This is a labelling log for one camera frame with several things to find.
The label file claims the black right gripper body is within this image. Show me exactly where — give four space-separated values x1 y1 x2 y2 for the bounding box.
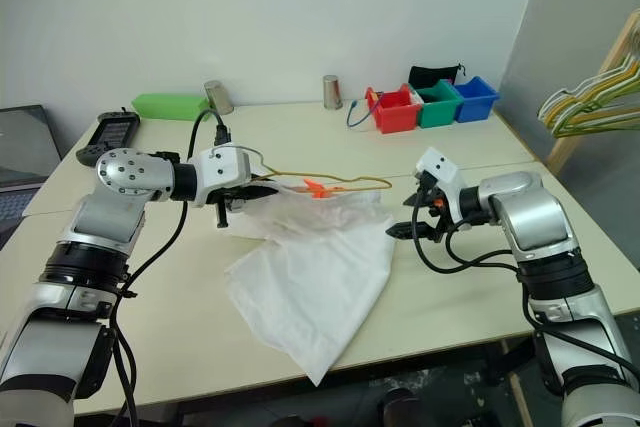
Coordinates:
412 171 450 245

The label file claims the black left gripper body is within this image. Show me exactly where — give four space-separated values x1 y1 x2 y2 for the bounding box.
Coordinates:
214 181 260 229

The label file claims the thin yellow wire hanger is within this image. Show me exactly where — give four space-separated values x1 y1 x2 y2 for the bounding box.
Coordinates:
238 146 394 194

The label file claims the white cloth garment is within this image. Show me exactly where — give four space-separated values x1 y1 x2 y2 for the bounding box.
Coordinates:
223 181 397 388

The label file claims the green clothes hanger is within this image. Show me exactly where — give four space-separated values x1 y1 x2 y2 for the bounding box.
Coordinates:
552 110 640 140

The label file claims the red plastic bin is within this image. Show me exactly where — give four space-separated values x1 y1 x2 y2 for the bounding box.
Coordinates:
364 85 423 135

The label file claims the green plastic bin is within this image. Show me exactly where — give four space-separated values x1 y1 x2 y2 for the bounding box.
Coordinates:
414 79 464 129

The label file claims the wide metal cup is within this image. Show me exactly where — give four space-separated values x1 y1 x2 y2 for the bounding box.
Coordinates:
203 79 235 116

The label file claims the blue plastic bin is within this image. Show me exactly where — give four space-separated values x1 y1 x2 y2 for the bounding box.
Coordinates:
453 75 501 123

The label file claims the slim metal cup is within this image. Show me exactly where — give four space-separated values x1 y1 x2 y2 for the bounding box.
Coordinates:
322 74 345 111

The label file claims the green rectangular box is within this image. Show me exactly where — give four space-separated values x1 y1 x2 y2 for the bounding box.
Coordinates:
131 92 212 122

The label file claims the black fabric pouch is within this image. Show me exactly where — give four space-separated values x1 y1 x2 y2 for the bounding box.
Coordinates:
407 63 466 91

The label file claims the black handheld controller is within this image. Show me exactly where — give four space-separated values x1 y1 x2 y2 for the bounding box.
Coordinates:
75 109 142 166

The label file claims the dark rounded shape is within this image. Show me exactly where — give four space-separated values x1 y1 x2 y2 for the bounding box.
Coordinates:
382 386 422 427

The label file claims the wooden table leg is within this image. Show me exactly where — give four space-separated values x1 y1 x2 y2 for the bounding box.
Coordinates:
502 340 532 427

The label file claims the grey laptop computer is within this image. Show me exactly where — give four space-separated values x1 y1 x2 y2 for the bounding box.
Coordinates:
0 105 64 248

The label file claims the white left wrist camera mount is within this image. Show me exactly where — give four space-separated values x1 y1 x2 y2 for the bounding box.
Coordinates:
190 144 253 209

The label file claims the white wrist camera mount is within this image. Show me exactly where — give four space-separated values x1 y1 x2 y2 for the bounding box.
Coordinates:
190 144 253 209
415 147 467 224

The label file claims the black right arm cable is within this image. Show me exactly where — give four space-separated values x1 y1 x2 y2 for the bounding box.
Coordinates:
410 174 631 383

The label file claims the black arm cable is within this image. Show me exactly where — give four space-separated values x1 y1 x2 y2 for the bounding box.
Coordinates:
410 174 631 383
107 109 232 427

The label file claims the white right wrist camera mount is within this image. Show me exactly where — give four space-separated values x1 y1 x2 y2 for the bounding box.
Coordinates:
415 147 467 224

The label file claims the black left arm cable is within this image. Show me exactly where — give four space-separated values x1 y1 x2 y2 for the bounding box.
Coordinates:
107 109 232 427

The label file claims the blue cable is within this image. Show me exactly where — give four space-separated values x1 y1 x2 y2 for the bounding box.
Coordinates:
347 100 381 129

